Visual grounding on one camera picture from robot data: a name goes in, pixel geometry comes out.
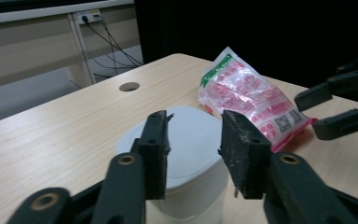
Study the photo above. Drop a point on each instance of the black curtain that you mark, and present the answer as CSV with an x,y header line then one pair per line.
x,y
261,25

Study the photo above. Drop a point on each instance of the white lidded storage canister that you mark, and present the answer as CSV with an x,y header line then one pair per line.
x,y
195,146

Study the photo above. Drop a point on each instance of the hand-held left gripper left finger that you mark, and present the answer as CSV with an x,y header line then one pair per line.
x,y
155,168

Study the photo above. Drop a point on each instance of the white power strip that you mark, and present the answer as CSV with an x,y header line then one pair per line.
x,y
90,15

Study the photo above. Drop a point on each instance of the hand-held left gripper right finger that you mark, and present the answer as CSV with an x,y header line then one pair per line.
x,y
245,161

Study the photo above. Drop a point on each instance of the pink printed plastic bag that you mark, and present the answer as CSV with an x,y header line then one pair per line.
x,y
245,90

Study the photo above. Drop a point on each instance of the beige background desk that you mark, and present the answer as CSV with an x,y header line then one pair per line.
x,y
18,56

